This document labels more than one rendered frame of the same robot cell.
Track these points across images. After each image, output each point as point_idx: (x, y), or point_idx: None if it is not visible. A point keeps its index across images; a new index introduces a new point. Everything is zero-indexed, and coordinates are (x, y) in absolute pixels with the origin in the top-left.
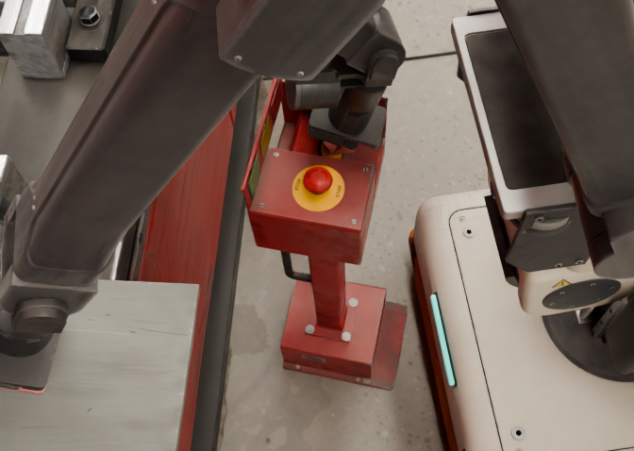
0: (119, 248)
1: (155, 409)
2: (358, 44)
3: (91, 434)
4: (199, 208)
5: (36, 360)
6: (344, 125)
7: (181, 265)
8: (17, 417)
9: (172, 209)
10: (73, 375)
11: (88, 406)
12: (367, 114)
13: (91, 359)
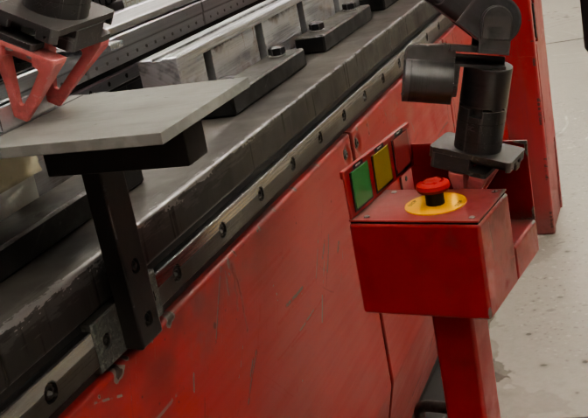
0: (191, 181)
1: (162, 116)
2: None
3: (87, 131)
4: (319, 370)
5: (57, 21)
6: (468, 137)
7: (278, 379)
8: (21, 135)
9: (275, 287)
10: (91, 116)
11: (94, 123)
12: (491, 115)
13: (115, 109)
